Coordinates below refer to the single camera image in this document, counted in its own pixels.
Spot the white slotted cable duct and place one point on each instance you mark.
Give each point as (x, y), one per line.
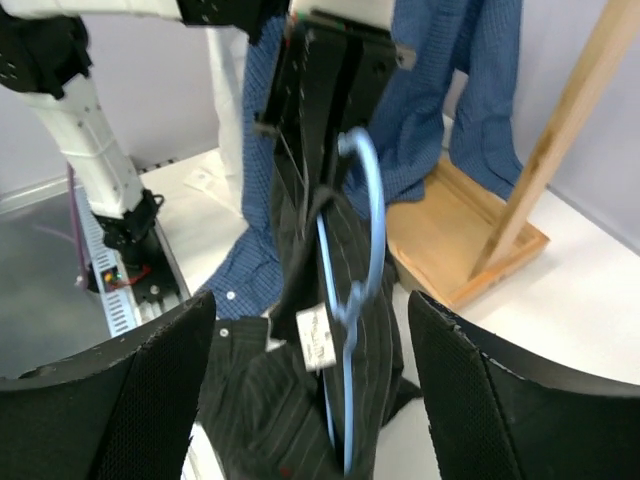
(117, 303)

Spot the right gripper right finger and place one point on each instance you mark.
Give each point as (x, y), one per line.
(499, 411)

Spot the light blue hanger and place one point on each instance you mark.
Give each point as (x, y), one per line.
(356, 141)

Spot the wooden clothes rack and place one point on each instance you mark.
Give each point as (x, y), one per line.
(460, 240)

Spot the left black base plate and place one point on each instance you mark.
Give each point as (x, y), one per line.
(133, 261)

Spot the blue checked shirt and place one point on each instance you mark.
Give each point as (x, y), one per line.
(479, 38)

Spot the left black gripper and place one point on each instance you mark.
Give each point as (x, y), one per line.
(329, 76)

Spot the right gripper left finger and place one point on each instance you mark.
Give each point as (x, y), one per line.
(123, 409)

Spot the white shirt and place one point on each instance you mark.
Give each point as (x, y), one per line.
(220, 174)

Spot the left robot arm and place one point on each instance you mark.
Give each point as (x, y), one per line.
(45, 61)

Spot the black pinstriped shirt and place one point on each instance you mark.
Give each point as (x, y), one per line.
(272, 401)

